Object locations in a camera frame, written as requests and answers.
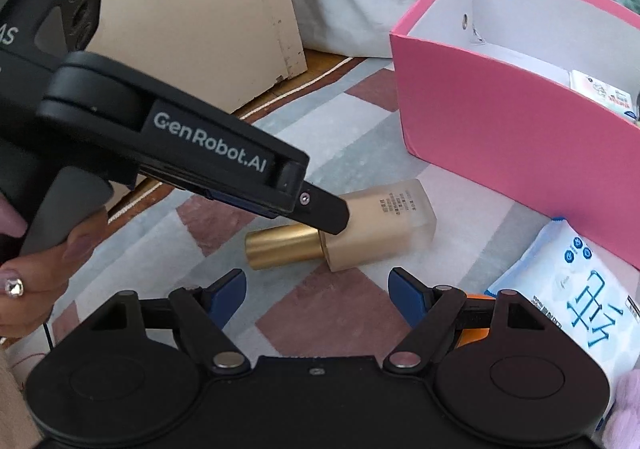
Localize thin cable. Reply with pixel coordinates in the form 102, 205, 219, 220
42, 311, 56, 355

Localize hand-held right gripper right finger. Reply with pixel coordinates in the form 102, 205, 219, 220
382, 267, 551, 375

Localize pink cardboard box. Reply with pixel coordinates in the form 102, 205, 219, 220
389, 0, 640, 272

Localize blue white wet wipes pack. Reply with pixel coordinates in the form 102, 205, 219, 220
485, 216, 640, 435

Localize small white tissue pack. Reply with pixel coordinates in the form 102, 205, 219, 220
569, 69, 638, 122

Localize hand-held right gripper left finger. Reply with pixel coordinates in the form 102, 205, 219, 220
87, 268, 251, 375

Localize orange makeup sponge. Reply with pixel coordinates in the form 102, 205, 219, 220
456, 294, 497, 347

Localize purple plush toy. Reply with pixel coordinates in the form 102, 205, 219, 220
597, 369, 640, 449

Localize white bed skirt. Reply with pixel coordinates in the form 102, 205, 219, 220
277, 0, 451, 60

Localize foundation bottle with gold cap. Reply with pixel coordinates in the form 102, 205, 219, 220
244, 179, 437, 273

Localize grey checked rug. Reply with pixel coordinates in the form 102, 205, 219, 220
10, 54, 640, 380

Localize person's left hand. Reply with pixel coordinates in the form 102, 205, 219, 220
0, 196, 110, 339

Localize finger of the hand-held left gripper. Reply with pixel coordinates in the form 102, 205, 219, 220
274, 180, 352, 236
204, 188, 277, 220

